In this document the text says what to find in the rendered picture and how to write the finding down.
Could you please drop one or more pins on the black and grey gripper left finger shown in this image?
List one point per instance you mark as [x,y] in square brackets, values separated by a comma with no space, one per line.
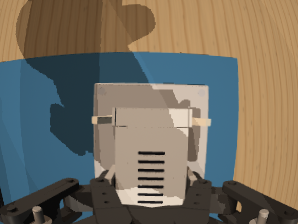
[43,206]

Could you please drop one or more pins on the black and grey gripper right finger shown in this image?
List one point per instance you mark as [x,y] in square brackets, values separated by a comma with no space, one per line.
[257,208]

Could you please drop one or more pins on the beige rectangular cover with slots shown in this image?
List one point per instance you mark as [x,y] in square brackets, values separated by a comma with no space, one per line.
[151,155]

